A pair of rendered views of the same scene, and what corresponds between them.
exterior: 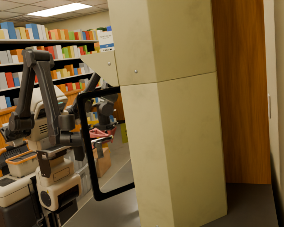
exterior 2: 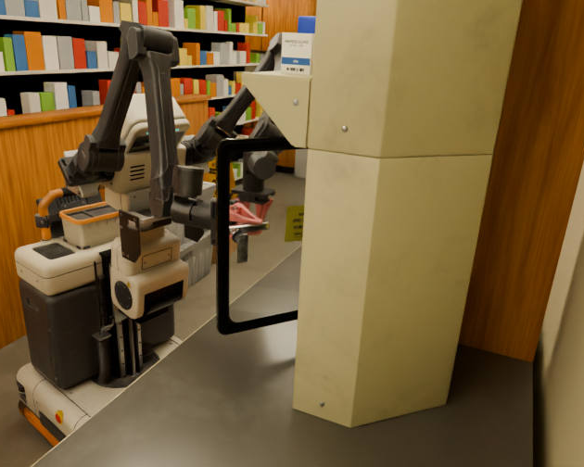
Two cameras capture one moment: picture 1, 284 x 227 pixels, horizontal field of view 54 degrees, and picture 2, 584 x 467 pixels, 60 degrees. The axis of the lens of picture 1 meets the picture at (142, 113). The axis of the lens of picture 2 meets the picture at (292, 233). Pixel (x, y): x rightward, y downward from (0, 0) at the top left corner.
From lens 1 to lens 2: 0.10 m
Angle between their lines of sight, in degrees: 9
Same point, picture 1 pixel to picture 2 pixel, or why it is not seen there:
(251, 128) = (524, 259)
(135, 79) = (341, 144)
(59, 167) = (155, 246)
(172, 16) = (439, 34)
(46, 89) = (158, 110)
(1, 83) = (63, 56)
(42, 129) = (134, 172)
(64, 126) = (183, 189)
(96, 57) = (272, 83)
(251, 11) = not seen: outside the picture
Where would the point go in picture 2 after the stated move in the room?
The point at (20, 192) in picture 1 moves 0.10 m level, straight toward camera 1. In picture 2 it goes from (80, 273) to (82, 285)
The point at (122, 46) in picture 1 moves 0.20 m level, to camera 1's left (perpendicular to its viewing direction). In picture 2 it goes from (329, 74) to (185, 67)
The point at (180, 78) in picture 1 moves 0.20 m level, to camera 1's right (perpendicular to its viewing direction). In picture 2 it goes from (425, 157) to (564, 165)
